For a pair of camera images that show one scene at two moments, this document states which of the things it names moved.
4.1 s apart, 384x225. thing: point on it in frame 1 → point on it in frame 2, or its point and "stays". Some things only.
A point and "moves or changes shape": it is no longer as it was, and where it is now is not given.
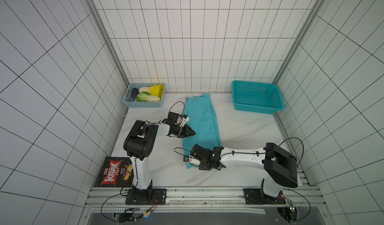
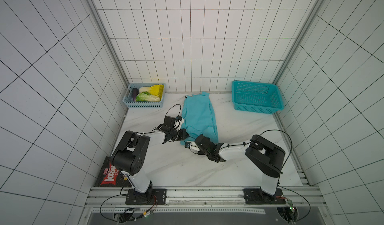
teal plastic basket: x=256 y=97 stays
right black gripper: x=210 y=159 → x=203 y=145
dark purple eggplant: x=135 y=92 stays
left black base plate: x=158 y=196 stays
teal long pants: x=203 y=122 moves or changes shape
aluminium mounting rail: x=115 y=199 stays
